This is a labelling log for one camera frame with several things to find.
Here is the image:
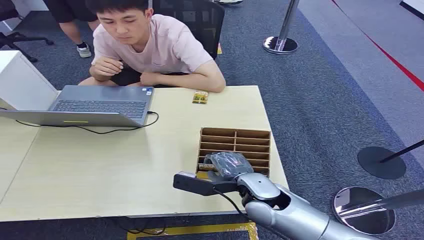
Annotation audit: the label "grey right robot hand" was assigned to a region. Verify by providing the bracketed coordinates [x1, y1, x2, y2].
[203, 151, 255, 182]

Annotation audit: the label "wooden slotted card organizer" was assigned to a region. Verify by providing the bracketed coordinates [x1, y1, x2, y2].
[196, 127, 272, 179]

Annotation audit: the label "green yellow card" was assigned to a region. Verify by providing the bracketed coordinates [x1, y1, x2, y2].
[191, 90, 210, 105]

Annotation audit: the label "person's left hand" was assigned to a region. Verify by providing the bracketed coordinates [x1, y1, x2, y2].
[139, 71, 164, 88]

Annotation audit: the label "person's hand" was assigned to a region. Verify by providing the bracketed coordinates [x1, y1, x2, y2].
[93, 55, 124, 78]
[139, 71, 164, 88]

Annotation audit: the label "seated person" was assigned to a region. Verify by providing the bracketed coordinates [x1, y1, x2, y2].
[78, 0, 227, 94]

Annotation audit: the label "person's right hand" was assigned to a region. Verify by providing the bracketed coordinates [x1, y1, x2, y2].
[93, 55, 124, 78]

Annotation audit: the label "standing person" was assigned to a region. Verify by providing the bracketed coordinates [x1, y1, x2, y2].
[43, 0, 101, 59]

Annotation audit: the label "yellow floor tape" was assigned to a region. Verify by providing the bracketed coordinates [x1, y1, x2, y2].
[126, 221, 260, 240]

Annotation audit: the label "chrome stanchion with round base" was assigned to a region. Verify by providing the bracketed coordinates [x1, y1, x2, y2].
[262, 0, 301, 56]

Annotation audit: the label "chrome stanchion with mirror base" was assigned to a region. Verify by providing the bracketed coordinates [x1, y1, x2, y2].
[331, 186, 424, 236]

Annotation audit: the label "grey laptop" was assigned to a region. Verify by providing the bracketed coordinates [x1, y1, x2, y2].
[0, 85, 156, 129]

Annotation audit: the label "black mesh office chair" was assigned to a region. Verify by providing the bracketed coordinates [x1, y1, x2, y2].
[151, 0, 226, 61]

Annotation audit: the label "black stanchion with flat base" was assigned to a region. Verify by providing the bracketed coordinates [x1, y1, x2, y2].
[356, 139, 424, 181]

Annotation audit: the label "white box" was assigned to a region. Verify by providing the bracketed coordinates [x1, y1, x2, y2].
[0, 49, 61, 112]

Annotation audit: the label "black office chair with wheels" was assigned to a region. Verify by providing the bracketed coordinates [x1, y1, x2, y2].
[0, 0, 55, 64]

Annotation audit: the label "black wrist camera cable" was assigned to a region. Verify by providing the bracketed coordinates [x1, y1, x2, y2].
[211, 188, 247, 216]

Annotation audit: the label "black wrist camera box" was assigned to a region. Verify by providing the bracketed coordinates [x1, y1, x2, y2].
[172, 171, 240, 197]

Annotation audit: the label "black cables under table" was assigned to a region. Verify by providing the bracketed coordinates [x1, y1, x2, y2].
[108, 216, 167, 236]

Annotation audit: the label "black laptop cable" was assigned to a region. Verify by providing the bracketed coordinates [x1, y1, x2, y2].
[14, 110, 160, 136]

